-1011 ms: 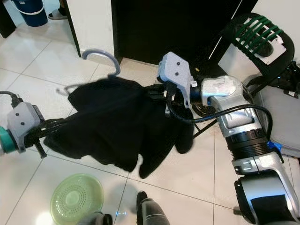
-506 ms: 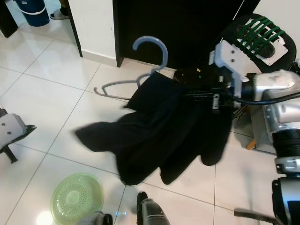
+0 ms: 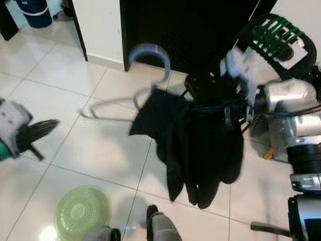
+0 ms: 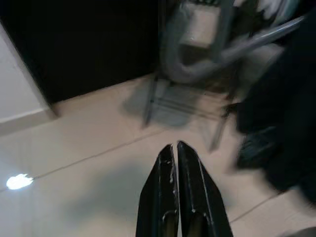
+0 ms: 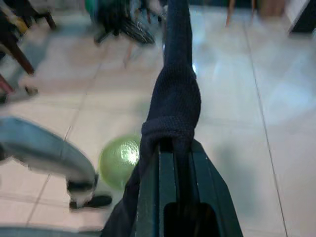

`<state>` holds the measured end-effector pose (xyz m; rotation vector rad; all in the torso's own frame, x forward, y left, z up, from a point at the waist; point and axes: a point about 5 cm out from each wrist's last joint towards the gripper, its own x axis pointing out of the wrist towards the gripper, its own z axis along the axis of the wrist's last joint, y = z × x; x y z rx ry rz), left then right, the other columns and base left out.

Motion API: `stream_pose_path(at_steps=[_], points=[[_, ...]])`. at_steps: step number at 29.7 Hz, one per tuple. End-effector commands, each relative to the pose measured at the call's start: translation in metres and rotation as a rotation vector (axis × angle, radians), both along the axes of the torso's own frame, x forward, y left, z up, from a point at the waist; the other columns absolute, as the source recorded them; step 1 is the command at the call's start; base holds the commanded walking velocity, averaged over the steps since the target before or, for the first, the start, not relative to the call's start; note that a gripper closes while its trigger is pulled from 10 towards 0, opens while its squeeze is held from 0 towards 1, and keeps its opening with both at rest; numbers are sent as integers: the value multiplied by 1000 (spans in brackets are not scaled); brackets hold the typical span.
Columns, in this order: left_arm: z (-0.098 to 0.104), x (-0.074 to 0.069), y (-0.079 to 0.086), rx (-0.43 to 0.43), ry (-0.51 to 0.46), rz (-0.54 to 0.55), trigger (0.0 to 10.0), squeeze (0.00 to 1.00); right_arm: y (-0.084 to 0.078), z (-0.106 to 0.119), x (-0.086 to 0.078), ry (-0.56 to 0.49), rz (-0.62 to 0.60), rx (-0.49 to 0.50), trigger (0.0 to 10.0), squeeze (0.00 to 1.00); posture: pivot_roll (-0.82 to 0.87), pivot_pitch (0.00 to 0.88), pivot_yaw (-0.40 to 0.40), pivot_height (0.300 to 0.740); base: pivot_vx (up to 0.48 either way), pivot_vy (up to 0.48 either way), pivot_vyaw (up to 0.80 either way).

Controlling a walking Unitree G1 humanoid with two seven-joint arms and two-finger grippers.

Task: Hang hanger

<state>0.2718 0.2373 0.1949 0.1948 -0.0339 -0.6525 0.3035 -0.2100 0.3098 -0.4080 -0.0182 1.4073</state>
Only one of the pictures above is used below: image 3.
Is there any blue bucket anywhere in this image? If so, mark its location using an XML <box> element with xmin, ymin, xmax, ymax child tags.
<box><xmin>14</xmin><ymin>0</ymin><xmax>53</xmax><ymax>29</ymax></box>

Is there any robot leg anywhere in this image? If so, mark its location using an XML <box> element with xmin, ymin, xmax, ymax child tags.
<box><xmin>146</xmin><ymin>204</ymin><xmax>186</xmax><ymax>241</ymax></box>
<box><xmin>80</xmin><ymin>226</ymin><xmax>121</xmax><ymax>241</ymax></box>

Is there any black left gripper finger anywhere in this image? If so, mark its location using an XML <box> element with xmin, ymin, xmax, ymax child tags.
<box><xmin>25</xmin><ymin>123</ymin><xmax>59</xmax><ymax>153</ymax></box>
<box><xmin>26</xmin><ymin>119</ymin><xmax>60</xmax><ymax>139</ymax></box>

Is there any robot left leg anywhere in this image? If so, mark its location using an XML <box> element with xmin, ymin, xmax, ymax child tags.
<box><xmin>80</xmin><ymin>226</ymin><xmax>121</xmax><ymax>241</ymax></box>

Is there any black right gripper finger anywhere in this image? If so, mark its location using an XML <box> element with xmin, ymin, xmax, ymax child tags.
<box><xmin>187</xmin><ymin>100</ymin><xmax>222</xmax><ymax>113</ymax></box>

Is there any black door frame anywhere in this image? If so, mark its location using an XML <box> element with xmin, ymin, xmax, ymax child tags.
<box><xmin>0</xmin><ymin>0</ymin><xmax>88</xmax><ymax>61</ymax></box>

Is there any green hanger bundle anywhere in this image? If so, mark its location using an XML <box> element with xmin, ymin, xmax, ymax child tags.
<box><xmin>251</xmin><ymin>17</ymin><xmax>306</xmax><ymax>56</ymax></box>

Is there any navy knit garment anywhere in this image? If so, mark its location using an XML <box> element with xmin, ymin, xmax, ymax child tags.
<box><xmin>129</xmin><ymin>88</ymin><xmax>245</xmax><ymax>210</ymax></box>

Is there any robot right leg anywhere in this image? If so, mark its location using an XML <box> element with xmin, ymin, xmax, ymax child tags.
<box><xmin>146</xmin><ymin>204</ymin><xmax>186</xmax><ymax>241</ymax></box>

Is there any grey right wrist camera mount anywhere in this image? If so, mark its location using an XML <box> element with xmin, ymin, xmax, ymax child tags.
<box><xmin>220</xmin><ymin>48</ymin><xmax>259</xmax><ymax>108</ymax></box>

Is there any grey clothes hanger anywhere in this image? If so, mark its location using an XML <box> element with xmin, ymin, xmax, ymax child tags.
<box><xmin>79</xmin><ymin>43</ymin><xmax>172</xmax><ymax>121</ymax></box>

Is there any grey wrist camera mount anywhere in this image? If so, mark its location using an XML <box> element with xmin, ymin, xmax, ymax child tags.
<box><xmin>220</xmin><ymin>48</ymin><xmax>259</xmax><ymax>108</ymax></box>
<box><xmin>0</xmin><ymin>99</ymin><xmax>33</xmax><ymax>150</ymax></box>

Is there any black door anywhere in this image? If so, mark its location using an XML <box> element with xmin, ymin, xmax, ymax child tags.
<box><xmin>119</xmin><ymin>0</ymin><xmax>279</xmax><ymax>75</ymax></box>

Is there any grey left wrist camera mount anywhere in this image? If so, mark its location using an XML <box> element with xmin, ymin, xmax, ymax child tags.
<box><xmin>0</xmin><ymin>99</ymin><xmax>33</xmax><ymax>150</ymax></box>

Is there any person in black shorts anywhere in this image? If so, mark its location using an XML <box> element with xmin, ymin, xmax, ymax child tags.
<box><xmin>53</xmin><ymin>0</ymin><xmax>76</xmax><ymax>22</ymax></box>

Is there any green plastic colander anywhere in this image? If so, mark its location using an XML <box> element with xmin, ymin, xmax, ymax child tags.
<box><xmin>54</xmin><ymin>185</ymin><xmax>112</xmax><ymax>241</ymax></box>

